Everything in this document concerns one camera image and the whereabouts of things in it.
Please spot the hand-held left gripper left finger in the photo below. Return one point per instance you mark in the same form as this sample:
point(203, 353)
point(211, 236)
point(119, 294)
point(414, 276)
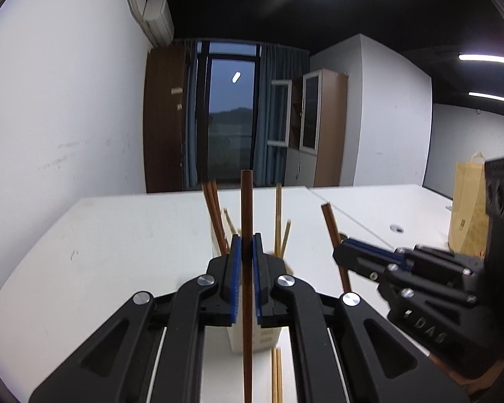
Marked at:
point(235, 281)

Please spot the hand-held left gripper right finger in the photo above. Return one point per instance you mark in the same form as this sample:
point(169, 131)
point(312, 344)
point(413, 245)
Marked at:
point(257, 281)

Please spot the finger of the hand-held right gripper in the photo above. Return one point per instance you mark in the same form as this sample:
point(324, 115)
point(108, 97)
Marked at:
point(361, 262)
point(382, 248)

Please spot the dark wooden chopstick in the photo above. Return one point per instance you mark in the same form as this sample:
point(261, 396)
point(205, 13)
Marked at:
point(246, 201)
point(216, 201)
point(330, 222)
point(208, 201)

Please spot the light bamboo chopstick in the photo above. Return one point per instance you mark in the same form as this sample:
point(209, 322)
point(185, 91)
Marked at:
point(278, 218)
point(279, 373)
point(286, 237)
point(231, 222)
point(274, 373)

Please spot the cream plastic utensil holder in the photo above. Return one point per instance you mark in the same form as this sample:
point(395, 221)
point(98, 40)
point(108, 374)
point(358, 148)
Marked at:
point(269, 338)

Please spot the brown paper bag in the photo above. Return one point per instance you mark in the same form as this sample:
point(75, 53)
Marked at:
point(466, 210)

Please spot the dark framed glass door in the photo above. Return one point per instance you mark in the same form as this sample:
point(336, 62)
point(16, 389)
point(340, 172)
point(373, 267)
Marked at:
point(229, 113)

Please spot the ceiling strip light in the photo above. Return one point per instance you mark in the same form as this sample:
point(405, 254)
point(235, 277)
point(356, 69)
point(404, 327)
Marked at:
point(491, 97)
point(489, 59)

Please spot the blue curtain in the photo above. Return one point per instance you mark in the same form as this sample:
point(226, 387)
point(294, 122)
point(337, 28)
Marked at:
point(277, 67)

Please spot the white wall air conditioner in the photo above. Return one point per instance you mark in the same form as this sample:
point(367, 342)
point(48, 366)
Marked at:
point(157, 21)

